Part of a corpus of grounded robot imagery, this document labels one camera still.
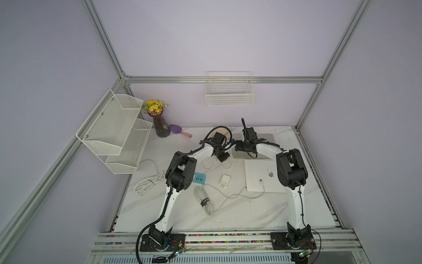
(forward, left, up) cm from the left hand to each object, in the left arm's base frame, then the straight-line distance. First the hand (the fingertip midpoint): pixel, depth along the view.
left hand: (225, 156), depth 104 cm
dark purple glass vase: (+19, +44, +8) cm, 48 cm away
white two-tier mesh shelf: (-2, +60, +22) cm, 64 cm away
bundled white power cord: (-27, +9, -1) cm, 29 cm away
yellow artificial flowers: (+19, +43, +24) cm, 53 cm away
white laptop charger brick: (-17, +1, 0) cm, 17 cm away
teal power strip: (-17, +15, +3) cm, 23 cm away
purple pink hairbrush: (+23, +35, +1) cm, 42 cm away
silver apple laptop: (+16, -32, -1) cm, 36 cm away
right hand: (+6, -11, +1) cm, 12 cm away
